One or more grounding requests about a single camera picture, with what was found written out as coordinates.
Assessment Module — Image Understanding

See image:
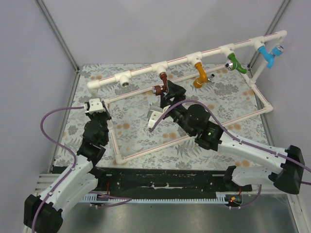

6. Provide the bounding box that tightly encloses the brown water faucet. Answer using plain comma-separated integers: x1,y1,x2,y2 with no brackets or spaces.
152,72,168,96

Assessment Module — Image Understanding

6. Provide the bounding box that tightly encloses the orange water faucet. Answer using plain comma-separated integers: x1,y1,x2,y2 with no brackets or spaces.
193,62,215,88

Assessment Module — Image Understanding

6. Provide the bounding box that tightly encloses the white PVC pipe frame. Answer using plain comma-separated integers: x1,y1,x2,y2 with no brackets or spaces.
86,29,289,166

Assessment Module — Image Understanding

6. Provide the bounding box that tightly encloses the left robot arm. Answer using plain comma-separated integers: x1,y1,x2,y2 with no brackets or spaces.
24,98,112,233

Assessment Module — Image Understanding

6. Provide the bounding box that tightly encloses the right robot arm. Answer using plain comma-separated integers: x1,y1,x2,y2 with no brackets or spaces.
153,81,307,195

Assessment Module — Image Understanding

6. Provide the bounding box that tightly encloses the green water faucet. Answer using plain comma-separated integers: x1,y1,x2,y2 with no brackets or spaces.
225,53,247,74

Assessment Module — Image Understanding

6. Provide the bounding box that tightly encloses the blue water faucet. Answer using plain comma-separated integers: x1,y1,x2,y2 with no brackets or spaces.
258,45,284,68

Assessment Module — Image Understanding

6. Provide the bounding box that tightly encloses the floral patterned table mat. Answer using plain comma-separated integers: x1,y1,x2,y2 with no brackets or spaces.
54,63,268,170

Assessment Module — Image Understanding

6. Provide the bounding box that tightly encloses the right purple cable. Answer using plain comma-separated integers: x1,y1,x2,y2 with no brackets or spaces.
148,100,311,209

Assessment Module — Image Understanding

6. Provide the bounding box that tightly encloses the purple cable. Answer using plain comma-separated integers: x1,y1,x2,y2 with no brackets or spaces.
148,100,311,209
31,105,133,233

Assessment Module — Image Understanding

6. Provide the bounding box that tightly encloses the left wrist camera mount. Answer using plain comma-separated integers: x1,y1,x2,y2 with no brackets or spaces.
84,98,106,114

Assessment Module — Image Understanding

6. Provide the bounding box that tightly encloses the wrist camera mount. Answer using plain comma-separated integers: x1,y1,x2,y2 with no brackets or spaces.
84,98,106,114
147,105,170,128

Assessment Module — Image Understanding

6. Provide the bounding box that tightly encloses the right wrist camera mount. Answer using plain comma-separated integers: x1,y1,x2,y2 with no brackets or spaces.
147,105,170,128

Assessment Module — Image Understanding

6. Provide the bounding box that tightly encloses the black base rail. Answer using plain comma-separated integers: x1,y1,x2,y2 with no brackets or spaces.
93,168,252,198

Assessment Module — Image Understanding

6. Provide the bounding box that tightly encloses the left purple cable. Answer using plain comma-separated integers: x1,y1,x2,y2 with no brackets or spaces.
31,105,133,233

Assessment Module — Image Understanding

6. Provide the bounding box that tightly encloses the white slotted cable duct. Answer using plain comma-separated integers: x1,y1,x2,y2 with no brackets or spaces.
79,193,228,205

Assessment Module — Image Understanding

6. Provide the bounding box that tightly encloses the aluminium frame profile left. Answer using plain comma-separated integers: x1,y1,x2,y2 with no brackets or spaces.
34,0,80,73

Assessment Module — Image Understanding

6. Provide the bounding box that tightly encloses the aluminium frame profile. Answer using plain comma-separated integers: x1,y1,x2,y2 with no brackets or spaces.
265,0,292,35
34,0,80,73

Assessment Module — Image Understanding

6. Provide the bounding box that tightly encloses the aluminium frame profile right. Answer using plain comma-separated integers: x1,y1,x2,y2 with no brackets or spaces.
265,0,292,35

